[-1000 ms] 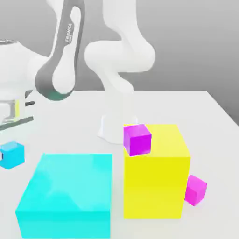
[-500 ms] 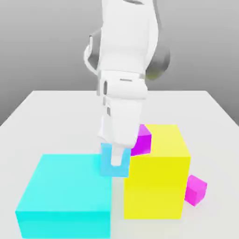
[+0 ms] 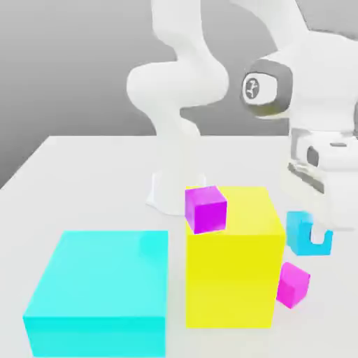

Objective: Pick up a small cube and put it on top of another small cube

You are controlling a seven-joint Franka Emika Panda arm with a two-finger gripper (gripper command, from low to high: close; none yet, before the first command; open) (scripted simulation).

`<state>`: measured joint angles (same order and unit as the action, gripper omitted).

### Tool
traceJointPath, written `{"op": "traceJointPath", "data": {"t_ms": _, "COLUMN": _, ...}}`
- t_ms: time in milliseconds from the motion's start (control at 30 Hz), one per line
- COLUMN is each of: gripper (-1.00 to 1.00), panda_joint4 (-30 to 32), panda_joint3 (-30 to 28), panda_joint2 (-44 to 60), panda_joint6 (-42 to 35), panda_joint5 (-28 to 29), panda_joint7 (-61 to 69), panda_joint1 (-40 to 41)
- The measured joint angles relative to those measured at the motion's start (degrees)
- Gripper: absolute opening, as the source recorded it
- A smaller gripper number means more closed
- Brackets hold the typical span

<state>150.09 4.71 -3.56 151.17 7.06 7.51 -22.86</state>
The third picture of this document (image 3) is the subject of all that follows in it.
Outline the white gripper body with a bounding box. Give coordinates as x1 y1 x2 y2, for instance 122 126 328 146
279 162 358 231

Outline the small blue cube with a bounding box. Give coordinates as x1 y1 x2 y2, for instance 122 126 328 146
285 210 334 257

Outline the small pink cube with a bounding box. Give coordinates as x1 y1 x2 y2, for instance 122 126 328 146
275 261 311 310

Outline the small purple cube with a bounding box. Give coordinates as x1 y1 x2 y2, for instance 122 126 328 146
184 185 228 235

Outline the large yellow box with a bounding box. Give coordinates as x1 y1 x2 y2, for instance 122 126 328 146
185 185 287 329

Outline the large cyan box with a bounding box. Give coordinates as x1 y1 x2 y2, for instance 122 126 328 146
22 229 169 358

